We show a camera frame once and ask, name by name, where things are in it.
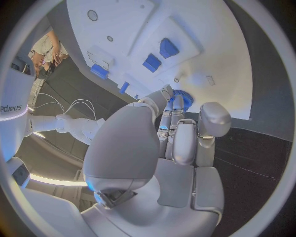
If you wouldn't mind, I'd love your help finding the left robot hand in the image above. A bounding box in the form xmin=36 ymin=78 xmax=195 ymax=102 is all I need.
xmin=80 ymin=84 xmax=233 ymax=237

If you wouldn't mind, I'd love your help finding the white task board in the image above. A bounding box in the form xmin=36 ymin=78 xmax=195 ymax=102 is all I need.
xmin=66 ymin=0 xmax=254 ymax=121

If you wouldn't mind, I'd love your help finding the blue short cylinder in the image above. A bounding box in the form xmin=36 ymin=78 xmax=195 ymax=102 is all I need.
xmin=118 ymin=81 xmax=131 ymax=94

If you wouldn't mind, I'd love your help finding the blue long cylinder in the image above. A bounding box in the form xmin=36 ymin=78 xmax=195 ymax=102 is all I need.
xmin=89 ymin=64 xmax=111 ymax=80

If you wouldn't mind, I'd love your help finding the blue square block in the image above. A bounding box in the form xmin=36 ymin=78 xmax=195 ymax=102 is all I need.
xmin=142 ymin=53 xmax=163 ymax=74

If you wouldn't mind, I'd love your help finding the blue rounded block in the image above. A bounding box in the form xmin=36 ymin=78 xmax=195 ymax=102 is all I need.
xmin=159 ymin=38 xmax=181 ymax=59

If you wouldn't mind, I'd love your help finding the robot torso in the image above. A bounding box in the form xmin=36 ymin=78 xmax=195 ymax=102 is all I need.
xmin=0 ymin=56 xmax=37 ymax=163

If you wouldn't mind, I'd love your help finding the person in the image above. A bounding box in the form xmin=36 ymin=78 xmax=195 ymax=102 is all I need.
xmin=28 ymin=29 xmax=71 ymax=79

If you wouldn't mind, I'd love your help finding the white cable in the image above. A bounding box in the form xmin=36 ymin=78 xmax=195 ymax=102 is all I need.
xmin=63 ymin=98 xmax=98 ymax=121
xmin=34 ymin=92 xmax=66 ymax=114

